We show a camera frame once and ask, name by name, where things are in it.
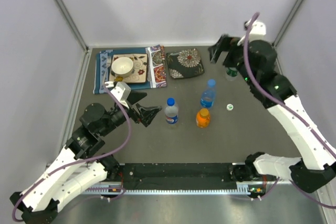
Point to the left aluminium corner post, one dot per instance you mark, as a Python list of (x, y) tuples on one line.
[(71, 24)]

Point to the right aluminium corner post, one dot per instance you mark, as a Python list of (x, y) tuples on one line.
[(288, 20)]

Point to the blue label water bottle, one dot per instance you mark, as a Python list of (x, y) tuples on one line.
[(209, 94)]

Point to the beige floral square plate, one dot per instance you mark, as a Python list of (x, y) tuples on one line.
[(140, 69)]

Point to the green label water bottle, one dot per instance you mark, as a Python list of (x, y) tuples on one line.
[(231, 73)]

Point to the silver fork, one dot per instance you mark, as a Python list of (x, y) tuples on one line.
[(105, 68)]

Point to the blue patterned placemat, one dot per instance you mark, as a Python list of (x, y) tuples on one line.
[(156, 76)]

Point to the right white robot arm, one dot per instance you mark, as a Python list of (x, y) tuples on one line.
[(316, 165)]

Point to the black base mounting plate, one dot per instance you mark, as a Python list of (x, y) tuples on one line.
[(183, 176)]

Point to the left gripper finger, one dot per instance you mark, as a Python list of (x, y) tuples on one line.
[(136, 96), (147, 114)]

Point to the aluminium corner post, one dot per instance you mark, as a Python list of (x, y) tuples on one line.
[(71, 24), (288, 20)]

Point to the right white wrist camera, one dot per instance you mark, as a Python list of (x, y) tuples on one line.
[(258, 32)]

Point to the aluminium slotted rail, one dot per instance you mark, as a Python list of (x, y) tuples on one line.
[(109, 170)]

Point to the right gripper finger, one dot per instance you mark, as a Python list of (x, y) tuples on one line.
[(214, 53), (224, 43)]

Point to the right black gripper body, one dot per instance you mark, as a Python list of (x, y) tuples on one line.
[(234, 57)]

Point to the orange juice bottle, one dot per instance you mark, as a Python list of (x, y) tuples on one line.
[(203, 118)]

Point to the red-blue label water bottle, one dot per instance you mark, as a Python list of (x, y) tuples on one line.
[(171, 113)]

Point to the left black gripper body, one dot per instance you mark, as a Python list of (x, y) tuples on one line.
[(133, 113)]

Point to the cream ceramic bowl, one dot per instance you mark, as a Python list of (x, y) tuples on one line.
[(122, 66)]

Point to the white green bottle cap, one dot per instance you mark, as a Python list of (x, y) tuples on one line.
[(229, 107)]

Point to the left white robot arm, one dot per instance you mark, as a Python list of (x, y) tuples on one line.
[(78, 166)]

